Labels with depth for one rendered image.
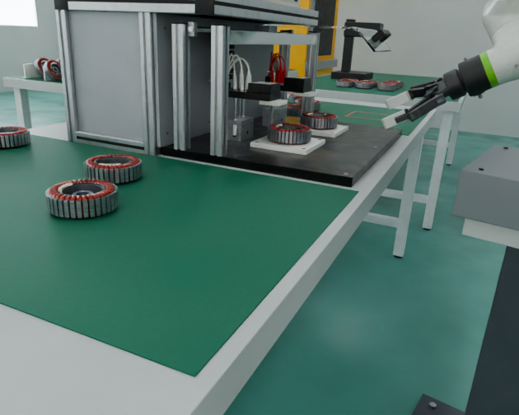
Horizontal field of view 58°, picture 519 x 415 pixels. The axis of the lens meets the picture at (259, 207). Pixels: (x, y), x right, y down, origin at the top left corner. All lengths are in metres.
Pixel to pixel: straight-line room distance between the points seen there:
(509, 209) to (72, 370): 0.70
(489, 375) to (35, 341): 0.89
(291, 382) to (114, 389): 1.18
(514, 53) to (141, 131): 0.91
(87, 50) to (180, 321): 0.88
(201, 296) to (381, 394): 1.13
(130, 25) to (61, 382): 0.88
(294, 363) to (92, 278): 1.15
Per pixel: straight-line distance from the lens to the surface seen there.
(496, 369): 1.12
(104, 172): 0.94
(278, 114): 1.45
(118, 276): 0.60
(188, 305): 0.54
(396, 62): 6.52
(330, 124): 1.40
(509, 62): 1.31
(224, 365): 0.46
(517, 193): 0.87
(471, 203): 0.89
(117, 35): 1.20
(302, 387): 1.58
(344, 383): 1.62
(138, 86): 1.17
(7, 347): 0.52
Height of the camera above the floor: 1.04
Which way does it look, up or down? 20 degrees down
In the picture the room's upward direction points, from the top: 3 degrees clockwise
